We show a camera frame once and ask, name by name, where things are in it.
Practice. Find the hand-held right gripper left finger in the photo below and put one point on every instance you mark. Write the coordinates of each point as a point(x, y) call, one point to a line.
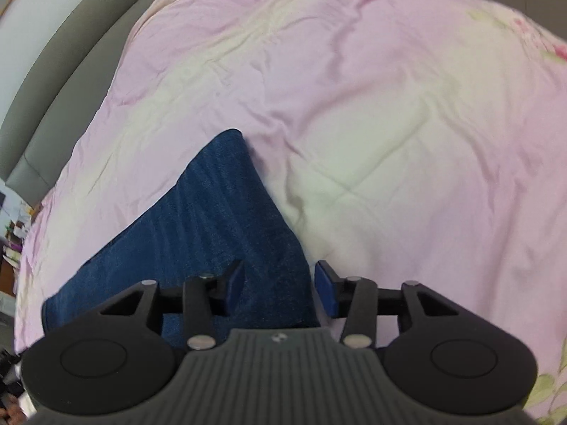
point(235, 284)

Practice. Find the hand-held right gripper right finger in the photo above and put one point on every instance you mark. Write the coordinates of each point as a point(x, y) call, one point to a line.
point(326, 288)

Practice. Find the blue denim pants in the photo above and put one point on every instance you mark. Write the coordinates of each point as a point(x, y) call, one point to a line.
point(208, 230)

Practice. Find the wooden nightstand with white top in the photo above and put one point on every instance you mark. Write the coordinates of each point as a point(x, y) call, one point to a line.
point(13, 234)

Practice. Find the pink floral blanket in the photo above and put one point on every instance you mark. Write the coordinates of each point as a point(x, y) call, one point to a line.
point(376, 141)

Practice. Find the grey padded headboard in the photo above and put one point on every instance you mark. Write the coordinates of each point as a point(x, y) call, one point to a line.
point(48, 79)

